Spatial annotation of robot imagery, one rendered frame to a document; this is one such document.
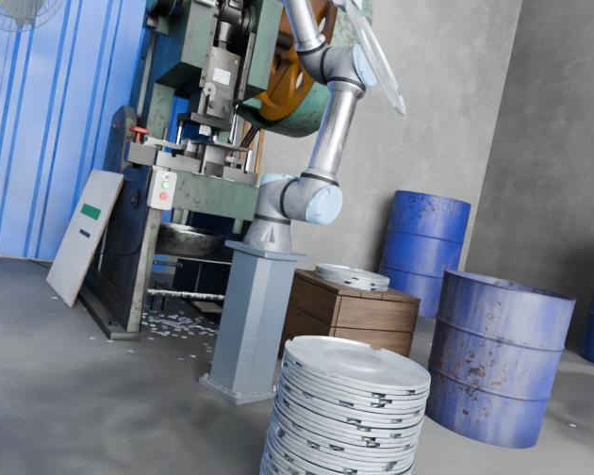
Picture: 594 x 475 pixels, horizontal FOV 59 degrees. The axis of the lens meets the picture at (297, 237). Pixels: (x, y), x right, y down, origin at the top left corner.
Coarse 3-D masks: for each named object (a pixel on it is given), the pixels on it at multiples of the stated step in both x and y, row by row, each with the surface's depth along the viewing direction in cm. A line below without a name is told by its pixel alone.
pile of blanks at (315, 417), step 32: (288, 384) 98; (320, 384) 92; (352, 384) 90; (288, 416) 96; (320, 416) 91; (352, 416) 90; (384, 416) 91; (416, 416) 97; (288, 448) 95; (320, 448) 91; (352, 448) 90; (384, 448) 93; (416, 448) 100
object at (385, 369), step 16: (304, 336) 114; (320, 336) 117; (288, 352) 100; (304, 352) 103; (320, 352) 105; (336, 352) 105; (352, 352) 108; (368, 352) 113; (384, 352) 116; (320, 368) 95; (336, 368) 97; (352, 368) 98; (368, 368) 99; (384, 368) 101; (400, 368) 106; (416, 368) 108; (368, 384) 90; (384, 384) 93; (400, 384) 95; (416, 384) 97
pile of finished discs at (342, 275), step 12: (324, 264) 213; (324, 276) 194; (336, 276) 191; (348, 276) 190; (360, 276) 196; (372, 276) 205; (384, 276) 209; (360, 288) 190; (372, 288) 195; (384, 288) 196
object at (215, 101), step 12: (216, 48) 215; (216, 60) 216; (228, 60) 219; (240, 60) 222; (216, 72) 217; (228, 72) 220; (216, 84) 218; (228, 84) 220; (192, 96) 222; (204, 96) 216; (216, 96) 215; (228, 96) 221; (192, 108) 220; (204, 108) 216; (216, 108) 216; (228, 108) 217; (228, 120) 223
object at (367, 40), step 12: (348, 0) 113; (360, 24) 116; (360, 36) 107; (372, 36) 127; (372, 48) 112; (372, 60) 109; (384, 60) 128; (372, 72) 103; (384, 72) 113; (384, 84) 110; (396, 84) 127; (396, 96) 121; (396, 108) 110
